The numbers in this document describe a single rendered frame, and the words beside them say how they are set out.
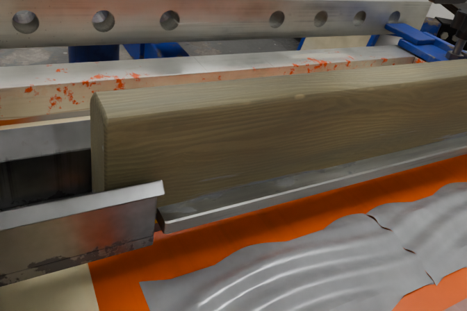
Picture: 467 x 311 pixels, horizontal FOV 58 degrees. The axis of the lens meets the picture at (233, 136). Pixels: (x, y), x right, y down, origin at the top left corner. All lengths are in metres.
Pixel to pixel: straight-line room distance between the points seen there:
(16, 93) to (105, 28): 0.12
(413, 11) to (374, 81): 0.40
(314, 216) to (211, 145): 0.12
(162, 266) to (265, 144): 0.10
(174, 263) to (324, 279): 0.09
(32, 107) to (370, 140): 0.27
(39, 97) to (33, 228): 0.18
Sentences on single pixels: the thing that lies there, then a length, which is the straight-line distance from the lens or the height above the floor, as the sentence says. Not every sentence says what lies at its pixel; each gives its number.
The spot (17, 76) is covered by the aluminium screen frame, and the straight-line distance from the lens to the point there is 0.39.
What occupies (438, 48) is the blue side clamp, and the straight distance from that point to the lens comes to 0.64.
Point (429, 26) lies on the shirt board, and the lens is 1.13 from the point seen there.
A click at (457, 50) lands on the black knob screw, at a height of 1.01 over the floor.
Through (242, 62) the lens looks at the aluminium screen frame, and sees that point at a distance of 0.45.
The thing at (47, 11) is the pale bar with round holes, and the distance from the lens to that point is 0.43.
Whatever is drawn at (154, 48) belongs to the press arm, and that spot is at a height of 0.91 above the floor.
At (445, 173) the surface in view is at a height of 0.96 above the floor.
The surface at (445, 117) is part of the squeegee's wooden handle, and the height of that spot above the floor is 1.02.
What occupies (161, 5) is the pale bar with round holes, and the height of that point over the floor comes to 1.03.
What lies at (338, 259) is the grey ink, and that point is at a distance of 0.30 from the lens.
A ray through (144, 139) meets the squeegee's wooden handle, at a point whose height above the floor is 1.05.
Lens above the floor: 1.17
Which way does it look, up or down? 33 degrees down
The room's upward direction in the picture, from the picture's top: 11 degrees clockwise
